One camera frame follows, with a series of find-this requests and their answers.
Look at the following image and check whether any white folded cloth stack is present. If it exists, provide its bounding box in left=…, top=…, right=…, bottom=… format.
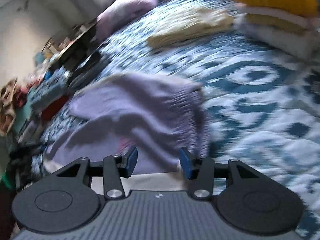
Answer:
left=234, top=2, right=320, bottom=60

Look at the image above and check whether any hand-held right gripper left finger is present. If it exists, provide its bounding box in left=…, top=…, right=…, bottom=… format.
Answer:
left=51, top=147, right=138, bottom=201

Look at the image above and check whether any lilac pillow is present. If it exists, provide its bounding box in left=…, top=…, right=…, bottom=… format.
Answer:
left=96, top=0, right=158, bottom=44

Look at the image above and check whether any red cloth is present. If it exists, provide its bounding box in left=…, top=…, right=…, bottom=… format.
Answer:
left=40, top=95, right=69, bottom=121

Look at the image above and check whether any brown patterned cloth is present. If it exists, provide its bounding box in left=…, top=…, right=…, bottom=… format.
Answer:
left=0, top=78, right=20, bottom=137

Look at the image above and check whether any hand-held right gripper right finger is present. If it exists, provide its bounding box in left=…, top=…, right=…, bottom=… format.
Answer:
left=179, top=147, right=265, bottom=200

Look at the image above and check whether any blue and white patterned blanket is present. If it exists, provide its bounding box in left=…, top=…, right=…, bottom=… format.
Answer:
left=15, top=0, right=320, bottom=238

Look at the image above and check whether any dark cluttered side table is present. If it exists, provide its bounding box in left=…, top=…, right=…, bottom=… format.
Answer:
left=41, top=17, right=100, bottom=80

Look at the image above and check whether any folded cream garment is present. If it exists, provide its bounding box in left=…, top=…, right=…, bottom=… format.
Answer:
left=147, top=7, right=235, bottom=49

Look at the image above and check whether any lilac garment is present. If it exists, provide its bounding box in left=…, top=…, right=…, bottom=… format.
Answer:
left=42, top=72, right=213, bottom=174

